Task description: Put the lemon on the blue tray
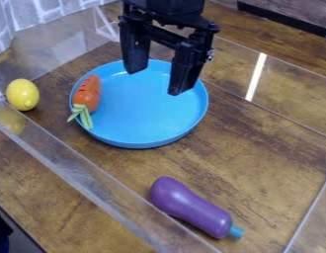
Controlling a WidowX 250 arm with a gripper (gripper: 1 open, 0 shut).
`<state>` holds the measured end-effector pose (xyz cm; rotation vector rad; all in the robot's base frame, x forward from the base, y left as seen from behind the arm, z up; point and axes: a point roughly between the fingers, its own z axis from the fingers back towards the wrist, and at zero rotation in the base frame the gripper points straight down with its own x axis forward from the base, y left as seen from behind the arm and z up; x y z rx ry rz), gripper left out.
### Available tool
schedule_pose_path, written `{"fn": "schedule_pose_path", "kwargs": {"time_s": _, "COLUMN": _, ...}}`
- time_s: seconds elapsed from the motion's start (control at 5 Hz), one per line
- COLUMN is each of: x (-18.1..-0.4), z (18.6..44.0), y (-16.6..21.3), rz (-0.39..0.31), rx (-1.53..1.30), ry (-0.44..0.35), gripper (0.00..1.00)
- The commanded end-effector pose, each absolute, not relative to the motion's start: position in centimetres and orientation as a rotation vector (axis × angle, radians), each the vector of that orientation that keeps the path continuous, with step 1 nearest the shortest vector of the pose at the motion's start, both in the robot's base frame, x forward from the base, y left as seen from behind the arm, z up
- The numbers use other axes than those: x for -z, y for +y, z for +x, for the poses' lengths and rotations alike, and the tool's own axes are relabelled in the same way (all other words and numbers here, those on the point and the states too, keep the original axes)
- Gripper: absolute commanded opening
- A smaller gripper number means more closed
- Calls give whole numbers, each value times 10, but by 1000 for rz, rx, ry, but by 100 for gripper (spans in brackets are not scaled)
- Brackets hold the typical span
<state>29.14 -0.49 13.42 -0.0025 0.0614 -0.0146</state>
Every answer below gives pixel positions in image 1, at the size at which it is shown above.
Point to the blue round tray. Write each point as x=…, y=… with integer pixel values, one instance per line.
x=139, y=116

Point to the yellow toy lemon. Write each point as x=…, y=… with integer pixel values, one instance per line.
x=23, y=94

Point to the orange toy carrot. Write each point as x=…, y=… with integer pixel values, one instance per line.
x=86, y=100

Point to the clear acrylic enclosure wall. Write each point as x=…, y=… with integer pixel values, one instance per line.
x=254, y=159

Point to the purple toy eggplant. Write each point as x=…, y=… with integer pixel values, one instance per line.
x=178, y=201

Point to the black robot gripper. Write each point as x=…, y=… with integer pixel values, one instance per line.
x=138, y=31

